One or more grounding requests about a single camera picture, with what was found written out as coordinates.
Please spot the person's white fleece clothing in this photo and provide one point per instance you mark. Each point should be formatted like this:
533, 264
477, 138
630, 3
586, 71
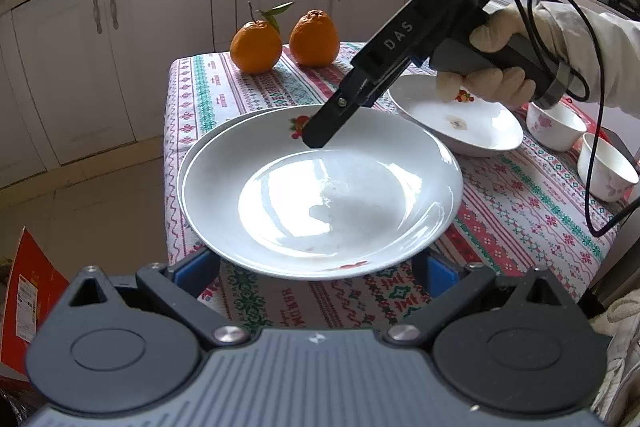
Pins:
622, 347

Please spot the person's right hand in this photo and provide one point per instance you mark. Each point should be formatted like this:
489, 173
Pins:
505, 29

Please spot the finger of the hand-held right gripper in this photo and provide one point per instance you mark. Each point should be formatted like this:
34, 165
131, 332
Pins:
325, 122

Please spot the bumpy orange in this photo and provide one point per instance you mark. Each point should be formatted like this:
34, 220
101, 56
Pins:
315, 39

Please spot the white kitchen cabinets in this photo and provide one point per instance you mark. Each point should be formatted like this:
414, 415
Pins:
150, 57

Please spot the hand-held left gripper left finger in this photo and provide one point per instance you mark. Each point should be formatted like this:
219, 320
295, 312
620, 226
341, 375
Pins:
197, 269

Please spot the white plate with brown stain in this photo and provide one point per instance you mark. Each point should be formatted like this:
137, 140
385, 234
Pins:
480, 134

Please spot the large white plate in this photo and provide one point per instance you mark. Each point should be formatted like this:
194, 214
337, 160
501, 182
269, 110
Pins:
235, 121
350, 197

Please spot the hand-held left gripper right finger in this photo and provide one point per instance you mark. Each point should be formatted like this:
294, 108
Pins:
437, 274

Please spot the red box with white label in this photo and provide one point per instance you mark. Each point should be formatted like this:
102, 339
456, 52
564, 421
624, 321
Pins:
35, 287

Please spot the white floral bowl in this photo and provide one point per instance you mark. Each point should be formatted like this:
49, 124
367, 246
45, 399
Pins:
555, 127
612, 172

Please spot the orange with leaf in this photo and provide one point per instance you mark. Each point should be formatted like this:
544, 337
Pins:
256, 47

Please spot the patterned tablecloth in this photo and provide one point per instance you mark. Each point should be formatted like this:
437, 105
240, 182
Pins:
525, 207

